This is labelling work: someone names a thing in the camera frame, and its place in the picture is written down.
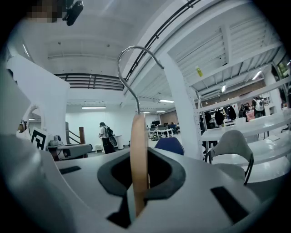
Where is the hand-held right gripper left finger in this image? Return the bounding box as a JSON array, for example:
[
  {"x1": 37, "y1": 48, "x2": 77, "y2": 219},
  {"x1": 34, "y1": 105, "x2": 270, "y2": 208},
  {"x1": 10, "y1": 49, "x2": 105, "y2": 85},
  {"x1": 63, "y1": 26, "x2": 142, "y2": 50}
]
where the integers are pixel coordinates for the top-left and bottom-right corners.
[{"x1": 0, "y1": 133, "x2": 135, "y2": 233}]

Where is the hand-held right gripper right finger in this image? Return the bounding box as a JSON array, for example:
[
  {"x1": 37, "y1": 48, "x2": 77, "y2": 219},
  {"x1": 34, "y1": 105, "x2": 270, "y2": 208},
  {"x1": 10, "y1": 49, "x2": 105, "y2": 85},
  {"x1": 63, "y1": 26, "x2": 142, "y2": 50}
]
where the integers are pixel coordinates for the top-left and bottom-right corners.
[{"x1": 136, "y1": 147, "x2": 263, "y2": 233}]

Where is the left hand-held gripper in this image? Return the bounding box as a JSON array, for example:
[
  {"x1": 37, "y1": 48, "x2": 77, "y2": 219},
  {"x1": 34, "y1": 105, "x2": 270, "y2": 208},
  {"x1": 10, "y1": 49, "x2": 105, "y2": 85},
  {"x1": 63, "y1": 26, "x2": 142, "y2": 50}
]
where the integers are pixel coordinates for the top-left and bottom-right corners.
[{"x1": 30, "y1": 127, "x2": 93, "y2": 161}]

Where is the wooden clothes hanger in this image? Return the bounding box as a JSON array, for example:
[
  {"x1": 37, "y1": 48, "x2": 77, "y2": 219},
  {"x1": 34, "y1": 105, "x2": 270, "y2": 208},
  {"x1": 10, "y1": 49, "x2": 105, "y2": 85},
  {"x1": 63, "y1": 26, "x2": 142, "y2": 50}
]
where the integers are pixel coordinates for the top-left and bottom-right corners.
[{"x1": 117, "y1": 46, "x2": 165, "y2": 218}]

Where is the dark wooden stair railing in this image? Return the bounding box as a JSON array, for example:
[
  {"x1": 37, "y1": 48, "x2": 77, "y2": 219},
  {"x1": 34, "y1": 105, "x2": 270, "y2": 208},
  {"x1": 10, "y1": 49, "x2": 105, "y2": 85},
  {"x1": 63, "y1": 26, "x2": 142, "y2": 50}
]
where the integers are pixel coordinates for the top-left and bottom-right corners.
[{"x1": 65, "y1": 122, "x2": 86, "y2": 145}]

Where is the navy blue fabric chair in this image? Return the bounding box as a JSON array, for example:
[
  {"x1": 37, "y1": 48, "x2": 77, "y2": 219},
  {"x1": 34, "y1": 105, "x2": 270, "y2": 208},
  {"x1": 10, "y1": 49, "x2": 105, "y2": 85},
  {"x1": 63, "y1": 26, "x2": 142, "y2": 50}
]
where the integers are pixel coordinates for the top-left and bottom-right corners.
[{"x1": 154, "y1": 137, "x2": 185, "y2": 156}]

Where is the grey shell chair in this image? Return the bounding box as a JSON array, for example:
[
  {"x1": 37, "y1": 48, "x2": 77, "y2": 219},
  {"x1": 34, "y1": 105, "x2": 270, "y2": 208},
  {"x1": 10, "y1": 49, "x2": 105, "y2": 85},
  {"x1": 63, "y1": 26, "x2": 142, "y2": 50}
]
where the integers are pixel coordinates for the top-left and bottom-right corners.
[{"x1": 204, "y1": 130, "x2": 255, "y2": 185}]

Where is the row of office desks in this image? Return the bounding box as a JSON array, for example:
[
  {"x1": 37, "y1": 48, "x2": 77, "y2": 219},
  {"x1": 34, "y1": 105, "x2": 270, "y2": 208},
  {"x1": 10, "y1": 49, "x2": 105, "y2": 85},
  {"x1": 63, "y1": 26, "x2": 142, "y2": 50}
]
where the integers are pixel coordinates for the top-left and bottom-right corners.
[{"x1": 146, "y1": 120, "x2": 181, "y2": 140}]

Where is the white metal shelf rack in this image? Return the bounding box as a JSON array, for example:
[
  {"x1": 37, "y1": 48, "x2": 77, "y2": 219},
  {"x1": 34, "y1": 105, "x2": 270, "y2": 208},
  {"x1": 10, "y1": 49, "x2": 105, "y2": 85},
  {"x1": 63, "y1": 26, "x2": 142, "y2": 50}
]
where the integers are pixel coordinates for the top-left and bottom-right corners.
[{"x1": 181, "y1": 75, "x2": 291, "y2": 182}]

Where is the black hanging bag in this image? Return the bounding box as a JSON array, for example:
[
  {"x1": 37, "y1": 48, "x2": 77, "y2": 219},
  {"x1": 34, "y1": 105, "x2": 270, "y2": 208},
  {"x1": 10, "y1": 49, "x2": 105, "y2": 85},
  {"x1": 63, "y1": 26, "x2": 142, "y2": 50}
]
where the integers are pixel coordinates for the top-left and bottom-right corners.
[
  {"x1": 214, "y1": 109, "x2": 225, "y2": 126},
  {"x1": 227, "y1": 105, "x2": 237, "y2": 121}
]

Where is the black mezzanine railing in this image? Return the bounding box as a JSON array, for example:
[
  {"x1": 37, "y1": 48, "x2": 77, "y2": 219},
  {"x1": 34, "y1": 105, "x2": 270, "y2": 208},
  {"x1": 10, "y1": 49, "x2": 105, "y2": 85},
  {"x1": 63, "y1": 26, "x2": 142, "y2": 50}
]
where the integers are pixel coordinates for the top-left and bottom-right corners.
[{"x1": 54, "y1": 73, "x2": 125, "y2": 91}]

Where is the black ceiling track rail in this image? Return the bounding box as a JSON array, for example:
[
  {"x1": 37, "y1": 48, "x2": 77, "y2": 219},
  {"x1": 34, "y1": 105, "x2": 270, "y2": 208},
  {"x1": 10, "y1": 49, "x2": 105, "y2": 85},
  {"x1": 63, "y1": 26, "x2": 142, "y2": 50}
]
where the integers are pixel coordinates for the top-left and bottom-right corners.
[{"x1": 124, "y1": 0, "x2": 202, "y2": 83}]

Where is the black head-worn camera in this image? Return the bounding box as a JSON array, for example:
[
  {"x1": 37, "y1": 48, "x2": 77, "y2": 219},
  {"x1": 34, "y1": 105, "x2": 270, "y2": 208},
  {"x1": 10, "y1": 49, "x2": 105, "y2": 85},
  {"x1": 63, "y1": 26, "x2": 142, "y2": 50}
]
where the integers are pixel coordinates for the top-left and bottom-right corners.
[{"x1": 62, "y1": 0, "x2": 84, "y2": 26}]

